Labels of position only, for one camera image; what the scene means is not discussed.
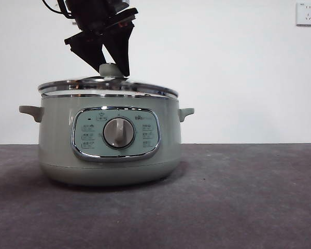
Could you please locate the glass lid with green knob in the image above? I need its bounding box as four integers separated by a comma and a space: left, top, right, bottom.
37, 63, 179, 101

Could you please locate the pale green electric pot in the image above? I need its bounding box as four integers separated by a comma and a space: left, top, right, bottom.
18, 90, 195, 187

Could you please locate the black cable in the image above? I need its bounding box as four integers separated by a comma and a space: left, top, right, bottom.
41, 0, 74, 18

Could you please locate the white wall socket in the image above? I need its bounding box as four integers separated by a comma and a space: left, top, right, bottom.
296, 2, 311, 27

